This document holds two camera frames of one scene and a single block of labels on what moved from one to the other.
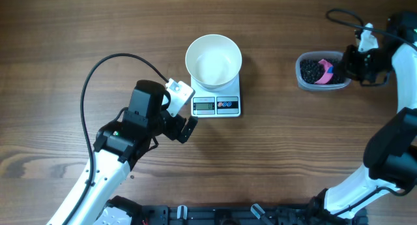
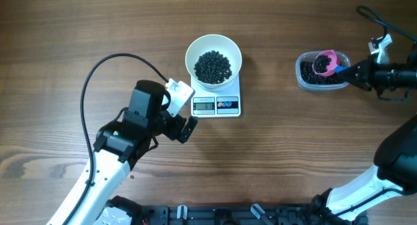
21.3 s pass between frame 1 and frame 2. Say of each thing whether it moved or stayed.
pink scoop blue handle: moved
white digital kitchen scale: stayed
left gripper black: stayed
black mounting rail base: stayed
